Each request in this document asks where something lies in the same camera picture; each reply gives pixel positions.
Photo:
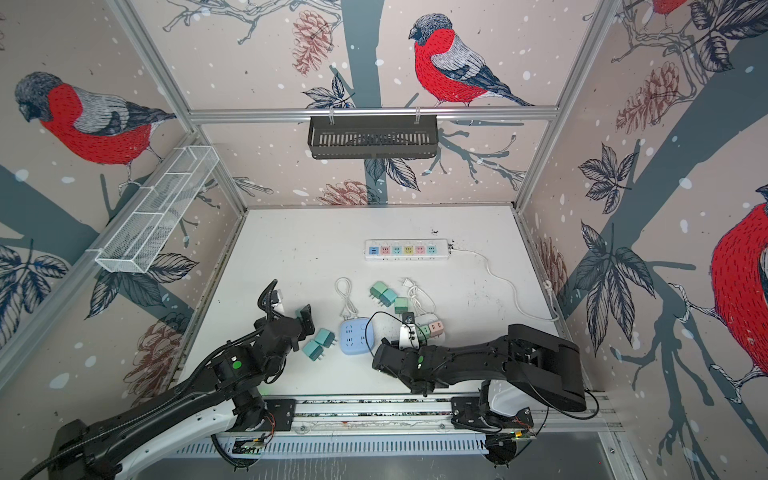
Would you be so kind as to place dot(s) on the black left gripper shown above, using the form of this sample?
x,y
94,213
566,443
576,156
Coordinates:
x,y
308,322

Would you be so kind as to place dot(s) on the white wire mesh shelf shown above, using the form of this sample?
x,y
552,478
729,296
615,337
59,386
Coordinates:
x,y
139,240

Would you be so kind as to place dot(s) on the blue square socket hub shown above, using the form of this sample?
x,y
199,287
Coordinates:
x,y
356,336

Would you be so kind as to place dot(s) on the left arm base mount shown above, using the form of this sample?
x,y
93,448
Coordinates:
x,y
262,415

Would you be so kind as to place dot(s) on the black hanging wire basket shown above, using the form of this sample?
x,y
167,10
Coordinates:
x,y
373,137

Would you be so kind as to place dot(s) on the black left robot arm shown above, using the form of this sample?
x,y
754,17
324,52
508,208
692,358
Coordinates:
x,y
220,396

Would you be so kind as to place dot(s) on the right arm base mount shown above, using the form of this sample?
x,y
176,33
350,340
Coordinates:
x,y
473,413

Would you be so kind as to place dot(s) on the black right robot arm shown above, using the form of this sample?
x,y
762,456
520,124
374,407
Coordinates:
x,y
542,366

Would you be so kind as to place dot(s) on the white square socket hub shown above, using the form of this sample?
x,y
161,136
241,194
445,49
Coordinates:
x,y
409,337

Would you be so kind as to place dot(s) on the white multicolour power strip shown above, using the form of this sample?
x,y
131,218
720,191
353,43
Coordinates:
x,y
406,250

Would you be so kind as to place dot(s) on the pink plug adapter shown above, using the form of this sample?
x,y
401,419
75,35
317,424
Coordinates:
x,y
436,328

